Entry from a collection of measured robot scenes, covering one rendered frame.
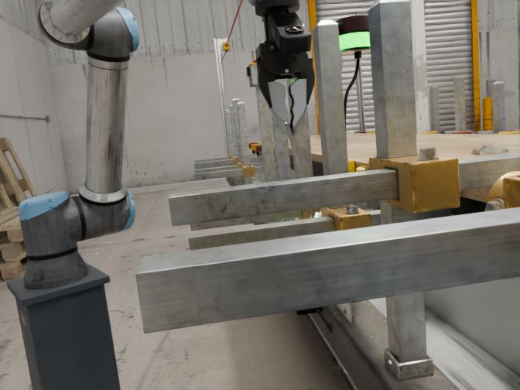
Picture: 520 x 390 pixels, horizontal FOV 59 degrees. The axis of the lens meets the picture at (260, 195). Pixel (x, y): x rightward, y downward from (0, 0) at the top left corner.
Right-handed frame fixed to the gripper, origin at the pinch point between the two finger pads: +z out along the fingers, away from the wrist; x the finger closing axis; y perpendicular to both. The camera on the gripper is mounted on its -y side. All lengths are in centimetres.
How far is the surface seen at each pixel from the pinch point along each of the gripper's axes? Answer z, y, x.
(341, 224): 15.3, -6.2, -5.3
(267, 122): -2, 77, -8
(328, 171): 7.7, 1.1, -5.9
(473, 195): 13.3, -7.0, -26.7
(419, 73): -19, 158, -103
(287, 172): 13, 51, -8
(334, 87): -5.9, 1.1, -8.1
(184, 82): -94, 799, 24
